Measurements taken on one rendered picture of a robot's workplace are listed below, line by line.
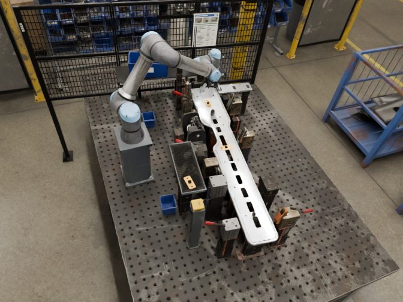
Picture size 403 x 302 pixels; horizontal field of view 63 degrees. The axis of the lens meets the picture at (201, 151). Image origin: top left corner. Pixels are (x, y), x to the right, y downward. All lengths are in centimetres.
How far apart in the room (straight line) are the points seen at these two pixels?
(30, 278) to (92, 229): 57
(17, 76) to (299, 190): 319
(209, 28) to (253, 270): 186
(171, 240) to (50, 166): 180
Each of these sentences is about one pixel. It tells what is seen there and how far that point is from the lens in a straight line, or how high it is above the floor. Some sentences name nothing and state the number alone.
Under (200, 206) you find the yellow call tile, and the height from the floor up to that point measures 116.
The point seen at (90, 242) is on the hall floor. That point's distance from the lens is 300.
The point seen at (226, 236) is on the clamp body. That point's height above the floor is 99.
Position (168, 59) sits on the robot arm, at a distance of 187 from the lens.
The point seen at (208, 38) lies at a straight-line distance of 288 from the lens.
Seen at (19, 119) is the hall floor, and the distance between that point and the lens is 417.
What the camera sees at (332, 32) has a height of 29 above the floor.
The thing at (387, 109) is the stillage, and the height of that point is 50.
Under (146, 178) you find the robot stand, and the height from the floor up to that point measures 74.
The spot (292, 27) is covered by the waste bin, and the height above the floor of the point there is 23.
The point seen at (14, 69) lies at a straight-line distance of 417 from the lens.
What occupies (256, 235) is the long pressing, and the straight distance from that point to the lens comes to 189.
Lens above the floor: 263
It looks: 48 degrees down
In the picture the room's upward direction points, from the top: 7 degrees clockwise
